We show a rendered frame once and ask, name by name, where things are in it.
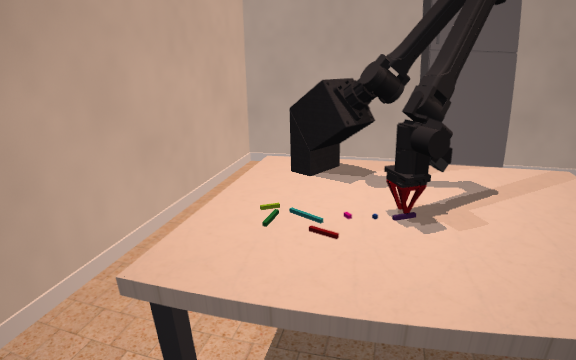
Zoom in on lime green rod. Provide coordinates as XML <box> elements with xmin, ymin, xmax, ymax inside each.
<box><xmin>260</xmin><ymin>203</ymin><xmax>280</xmax><ymax>210</ymax></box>

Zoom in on dark purple rod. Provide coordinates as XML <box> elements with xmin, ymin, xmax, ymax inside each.
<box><xmin>392</xmin><ymin>212</ymin><xmax>416</xmax><ymax>221</ymax></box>

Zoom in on turquoise rod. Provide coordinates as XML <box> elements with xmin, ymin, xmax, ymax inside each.
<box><xmin>289</xmin><ymin>207</ymin><xmax>323</xmax><ymax>224</ymax></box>

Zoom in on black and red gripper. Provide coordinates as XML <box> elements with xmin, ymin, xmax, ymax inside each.
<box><xmin>384</xmin><ymin>147</ymin><xmax>431</xmax><ymax>214</ymax></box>

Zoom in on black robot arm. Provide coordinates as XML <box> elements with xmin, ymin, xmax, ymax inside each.
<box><xmin>333</xmin><ymin>0</ymin><xmax>506</xmax><ymax>175</ymax></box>

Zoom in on dark red rod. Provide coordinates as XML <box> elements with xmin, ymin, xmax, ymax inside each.
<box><xmin>309</xmin><ymin>225</ymin><xmax>339</xmax><ymax>239</ymax></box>

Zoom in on dark green flat bar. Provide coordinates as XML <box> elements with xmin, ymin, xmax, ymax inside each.
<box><xmin>262</xmin><ymin>209</ymin><xmax>279</xmax><ymax>227</ymax></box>

